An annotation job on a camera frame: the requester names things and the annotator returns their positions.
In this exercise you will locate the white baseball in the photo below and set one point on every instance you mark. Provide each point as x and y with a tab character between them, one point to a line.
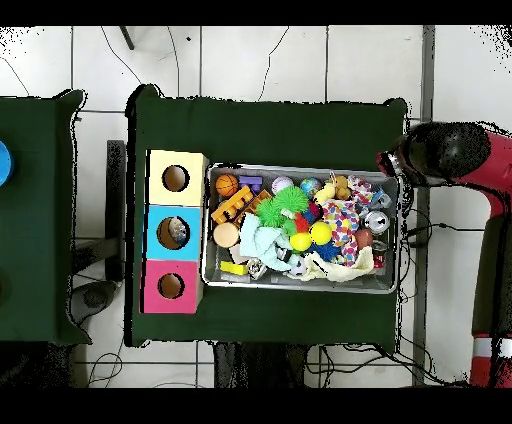
282	184

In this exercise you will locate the green spiky ball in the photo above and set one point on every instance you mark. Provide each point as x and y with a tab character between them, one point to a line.
294	200

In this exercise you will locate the dark green table cloth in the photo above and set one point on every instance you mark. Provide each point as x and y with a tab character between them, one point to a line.
36	240
260	132

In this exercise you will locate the wooden box with three holes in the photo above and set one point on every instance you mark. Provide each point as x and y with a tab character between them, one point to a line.
154	240

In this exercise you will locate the mint green cloth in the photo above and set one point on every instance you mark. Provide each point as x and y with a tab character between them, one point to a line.
260	240

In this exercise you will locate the large yellow ball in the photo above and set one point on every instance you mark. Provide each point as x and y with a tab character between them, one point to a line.
320	233

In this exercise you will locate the silver drink can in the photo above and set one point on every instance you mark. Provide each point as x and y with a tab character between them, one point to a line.
376	222

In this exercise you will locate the orange toy brick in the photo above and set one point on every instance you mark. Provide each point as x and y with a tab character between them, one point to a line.
232	204

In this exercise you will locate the cream cloth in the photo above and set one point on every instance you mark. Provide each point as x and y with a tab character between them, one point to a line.
340	272

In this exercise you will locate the colourful dotted cloth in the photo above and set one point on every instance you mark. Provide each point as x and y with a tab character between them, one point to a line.
342	224

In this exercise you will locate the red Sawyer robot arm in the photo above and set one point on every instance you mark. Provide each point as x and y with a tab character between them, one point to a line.
496	160

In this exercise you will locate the blue round object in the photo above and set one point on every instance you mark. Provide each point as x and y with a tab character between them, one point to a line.
4	164

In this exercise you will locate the orange mini basketball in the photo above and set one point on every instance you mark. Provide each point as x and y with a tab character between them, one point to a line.
227	186

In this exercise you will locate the dark metal leg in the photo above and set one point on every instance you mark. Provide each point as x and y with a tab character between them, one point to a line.
127	38

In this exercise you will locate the yellow plush duck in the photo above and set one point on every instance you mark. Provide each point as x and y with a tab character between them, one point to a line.
324	193

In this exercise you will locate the globe print ball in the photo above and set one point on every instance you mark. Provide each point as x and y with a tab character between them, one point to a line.
310	186

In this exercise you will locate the blue silver foil packet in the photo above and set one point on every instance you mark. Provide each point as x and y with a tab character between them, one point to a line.
178	231

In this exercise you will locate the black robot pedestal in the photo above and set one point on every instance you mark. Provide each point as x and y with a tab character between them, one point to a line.
256	364

